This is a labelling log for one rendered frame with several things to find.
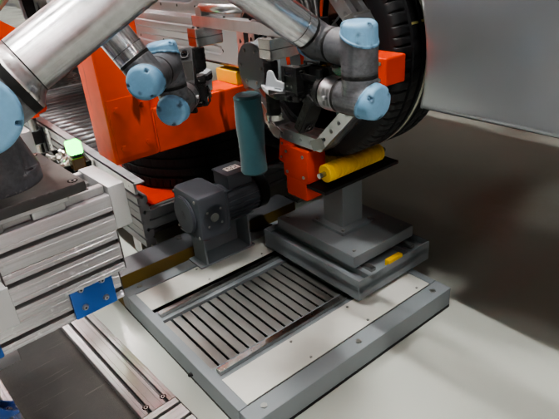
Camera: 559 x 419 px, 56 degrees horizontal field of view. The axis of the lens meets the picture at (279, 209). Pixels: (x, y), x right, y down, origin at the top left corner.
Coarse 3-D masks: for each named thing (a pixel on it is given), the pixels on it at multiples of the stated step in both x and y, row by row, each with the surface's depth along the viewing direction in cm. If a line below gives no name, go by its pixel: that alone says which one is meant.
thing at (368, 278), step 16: (272, 240) 202; (288, 240) 198; (416, 240) 191; (288, 256) 196; (304, 256) 188; (320, 256) 187; (384, 256) 184; (400, 256) 179; (416, 256) 185; (320, 272) 183; (336, 272) 176; (352, 272) 177; (368, 272) 173; (384, 272) 175; (400, 272) 182; (352, 288) 172; (368, 288) 172
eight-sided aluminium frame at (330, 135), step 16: (336, 0) 133; (352, 0) 134; (240, 16) 165; (352, 16) 130; (368, 16) 132; (240, 32) 168; (272, 128) 172; (288, 128) 168; (336, 128) 149; (352, 128) 152; (304, 144) 162; (320, 144) 156; (336, 144) 158
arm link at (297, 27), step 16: (240, 0) 99; (256, 0) 99; (272, 0) 101; (288, 0) 103; (256, 16) 103; (272, 16) 103; (288, 16) 104; (304, 16) 106; (288, 32) 107; (304, 32) 107; (320, 32) 109; (304, 48) 111; (320, 48) 109
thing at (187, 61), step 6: (180, 48) 142; (186, 48) 141; (186, 54) 141; (192, 54) 141; (186, 60) 141; (192, 60) 141; (186, 66) 141; (192, 66) 141; (186, 72) 141; (192, 72) 140; (186, 78) 140; (192, 78) 140
